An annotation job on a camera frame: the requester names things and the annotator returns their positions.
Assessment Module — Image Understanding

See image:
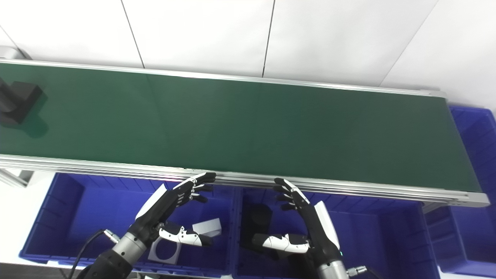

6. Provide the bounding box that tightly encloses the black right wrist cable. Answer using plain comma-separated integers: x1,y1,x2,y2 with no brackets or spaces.
346,265,383,279

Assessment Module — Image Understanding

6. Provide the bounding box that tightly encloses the white plate with round hole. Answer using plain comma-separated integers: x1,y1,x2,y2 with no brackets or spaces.
148,236,182,265

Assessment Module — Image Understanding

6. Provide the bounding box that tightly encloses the white block part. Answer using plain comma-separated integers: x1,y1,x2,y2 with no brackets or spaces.
193,218,222,238

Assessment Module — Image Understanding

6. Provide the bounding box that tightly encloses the green conveyor belt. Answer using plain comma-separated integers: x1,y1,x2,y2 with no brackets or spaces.
0,63,482,193
0,59,491,208

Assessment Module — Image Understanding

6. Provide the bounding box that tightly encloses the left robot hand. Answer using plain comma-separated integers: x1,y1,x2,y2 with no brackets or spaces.
134,172,217,247

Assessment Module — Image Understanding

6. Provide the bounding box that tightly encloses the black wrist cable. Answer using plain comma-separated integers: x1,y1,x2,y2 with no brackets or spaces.
346,265,383,279
70,229,121,279

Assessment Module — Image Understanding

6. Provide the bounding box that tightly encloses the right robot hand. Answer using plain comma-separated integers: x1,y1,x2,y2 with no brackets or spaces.
252,178,343,266

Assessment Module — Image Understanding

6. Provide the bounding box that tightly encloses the blue plastic bin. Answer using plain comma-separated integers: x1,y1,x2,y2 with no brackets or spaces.
232,188,440,279
19,172,238,278
425,105,496,276

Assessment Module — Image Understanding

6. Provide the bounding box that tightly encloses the aluminum conveyor leg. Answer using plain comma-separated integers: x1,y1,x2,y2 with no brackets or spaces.
0,169,33,188

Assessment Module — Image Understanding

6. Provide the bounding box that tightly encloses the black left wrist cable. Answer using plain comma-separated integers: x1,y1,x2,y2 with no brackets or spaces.
70,229,121,279

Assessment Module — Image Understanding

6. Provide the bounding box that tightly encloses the black cylinder part square base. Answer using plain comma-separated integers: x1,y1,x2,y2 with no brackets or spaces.
240,203,274,253
0,79,44,126

